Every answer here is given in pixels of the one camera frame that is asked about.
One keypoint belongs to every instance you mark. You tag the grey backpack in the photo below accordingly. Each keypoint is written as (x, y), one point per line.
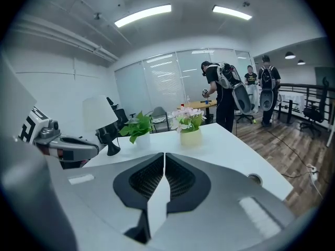
(267, 93)
(235, 88)

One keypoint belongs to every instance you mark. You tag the white shade table lamp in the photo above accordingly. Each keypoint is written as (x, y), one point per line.
(98, 114)

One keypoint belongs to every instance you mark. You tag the dark wall board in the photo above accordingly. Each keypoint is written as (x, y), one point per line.
(324, 77)

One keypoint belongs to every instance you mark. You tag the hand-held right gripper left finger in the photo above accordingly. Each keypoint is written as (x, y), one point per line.
(104, 192)

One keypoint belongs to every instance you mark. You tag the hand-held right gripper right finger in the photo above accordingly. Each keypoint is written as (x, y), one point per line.
(222, 192)

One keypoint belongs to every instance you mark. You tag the black pendant lamp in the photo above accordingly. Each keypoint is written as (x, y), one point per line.
(290, 55)
(301, 62)

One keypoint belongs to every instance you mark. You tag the white ceiling pipes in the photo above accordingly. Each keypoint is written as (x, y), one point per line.
(65, 39)

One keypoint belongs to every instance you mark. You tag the black office chair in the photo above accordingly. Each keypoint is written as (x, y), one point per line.
(314, 111)
(115, 108)
(244, 117)

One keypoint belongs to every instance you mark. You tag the frosted glass partition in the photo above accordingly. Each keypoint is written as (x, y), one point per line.
(162, 82)

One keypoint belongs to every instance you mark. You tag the round wooden table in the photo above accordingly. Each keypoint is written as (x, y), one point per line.
(196, 104)

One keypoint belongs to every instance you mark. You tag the green leafy potted plant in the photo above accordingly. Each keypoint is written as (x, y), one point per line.
(138, 127)

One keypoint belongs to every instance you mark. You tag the pink flower potted plant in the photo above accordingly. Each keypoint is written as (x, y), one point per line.
(189, 121)

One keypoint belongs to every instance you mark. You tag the black metal railing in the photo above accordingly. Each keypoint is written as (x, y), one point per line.
(301, 89)

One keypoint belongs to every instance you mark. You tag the white power strip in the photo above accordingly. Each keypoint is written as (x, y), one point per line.
(313, 172)

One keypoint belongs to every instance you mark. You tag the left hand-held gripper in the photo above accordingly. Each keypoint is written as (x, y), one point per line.
(34, 124)

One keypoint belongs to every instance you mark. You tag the clear bottle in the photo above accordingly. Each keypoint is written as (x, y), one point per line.
(188, 100)

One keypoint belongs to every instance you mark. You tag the grey chair patterned cushion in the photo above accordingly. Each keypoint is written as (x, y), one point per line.
(159, 116)

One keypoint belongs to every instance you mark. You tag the white cloth covered table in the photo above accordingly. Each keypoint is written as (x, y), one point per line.
(290, 101)

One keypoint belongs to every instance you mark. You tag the long ceiling light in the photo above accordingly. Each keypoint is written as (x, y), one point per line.
(231, 11)
(142, 15)

